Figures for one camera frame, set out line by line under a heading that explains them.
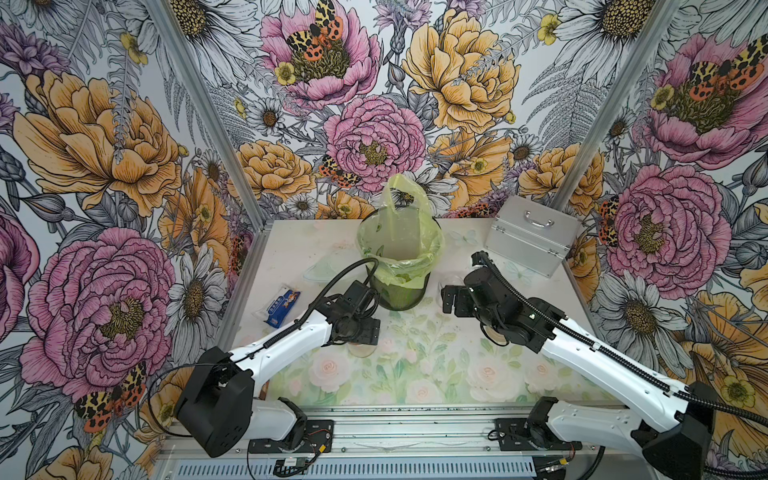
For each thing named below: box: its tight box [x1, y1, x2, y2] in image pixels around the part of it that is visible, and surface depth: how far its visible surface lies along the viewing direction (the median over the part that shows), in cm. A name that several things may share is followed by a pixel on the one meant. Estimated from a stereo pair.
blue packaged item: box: [251, 285, 301, 329], surface depth 96 cm
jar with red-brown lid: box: [348, 342, 378, 358], surface depth 87 cm
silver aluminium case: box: [484, 195, 582, 279], surface depth 104 cm
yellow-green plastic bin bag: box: [356, 174, 445, 289], surface depth 89 cm
